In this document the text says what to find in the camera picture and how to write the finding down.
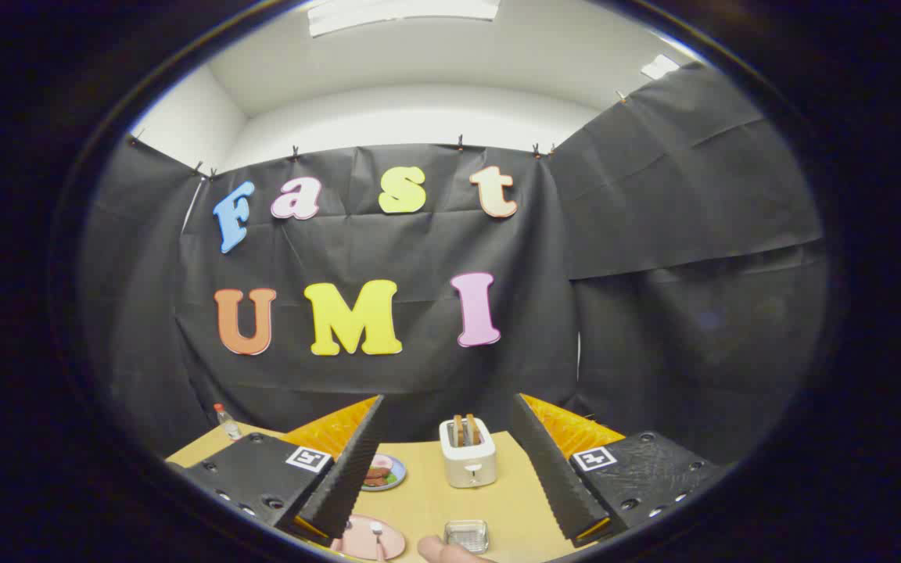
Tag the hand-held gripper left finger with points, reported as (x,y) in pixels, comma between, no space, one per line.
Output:
(345,477)

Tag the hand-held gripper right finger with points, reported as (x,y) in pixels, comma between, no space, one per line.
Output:
(552,477)

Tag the brown meat strip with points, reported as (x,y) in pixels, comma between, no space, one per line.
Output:
(378,472)
(375,481)

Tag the pink ham slice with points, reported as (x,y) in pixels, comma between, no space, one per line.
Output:
(382,463)

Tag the blue plate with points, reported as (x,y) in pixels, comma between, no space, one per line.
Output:
(396,478)

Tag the pink plate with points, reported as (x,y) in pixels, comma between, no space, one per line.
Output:
(357,541)

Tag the white toaster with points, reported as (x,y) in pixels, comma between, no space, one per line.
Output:
(468,463)

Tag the toast bread slice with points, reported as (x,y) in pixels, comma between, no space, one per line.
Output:
(457,430)
(471,429)

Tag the clear cutlery basket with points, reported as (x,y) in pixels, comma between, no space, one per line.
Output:
(466,536)

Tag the water bottle red label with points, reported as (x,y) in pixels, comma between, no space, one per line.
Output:
(226,422)

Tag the ceiling light panel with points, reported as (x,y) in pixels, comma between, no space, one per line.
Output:
(403,12)

